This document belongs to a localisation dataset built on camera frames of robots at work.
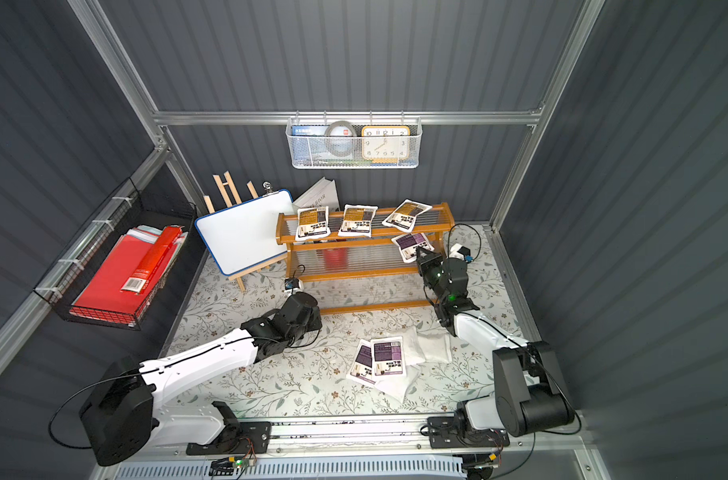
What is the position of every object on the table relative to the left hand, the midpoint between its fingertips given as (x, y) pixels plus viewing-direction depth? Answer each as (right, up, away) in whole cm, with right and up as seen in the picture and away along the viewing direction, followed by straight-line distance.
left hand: (318, 312), depth 84 cm
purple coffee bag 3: (+12, -16, +1) cm, 20 cm away
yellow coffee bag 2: (+11, +26, -4) cm, 28 cm away
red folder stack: (-43, +11, -14) cm, 46 cm away
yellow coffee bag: (-1, +25, -5) cm, 25 cm away
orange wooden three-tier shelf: (+13, +11, +3) cm, 17 cm away
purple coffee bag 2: (+20, -13, +1) cm, 24 cm away
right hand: (+27, +18, -1) cm, 33 cm away
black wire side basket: (-50, +30, -3) cm, 58 cm away
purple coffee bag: (+26, +19, +3) cm, 32 cm away
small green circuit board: (-21, -36, -12) cm, 43 cm away
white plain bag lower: (+21, -20, -4) cm, 29 cm away
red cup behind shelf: (+3, +15, +19) cm, 25 cm away
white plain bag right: (+34, -11, +3) cm, 36 cm away
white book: (-1, +36, +12) cm, 38 cm away
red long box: (-39, +13, -12) cm, 43 cm away
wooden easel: (-29, +35, +3) cm, 46 cm away
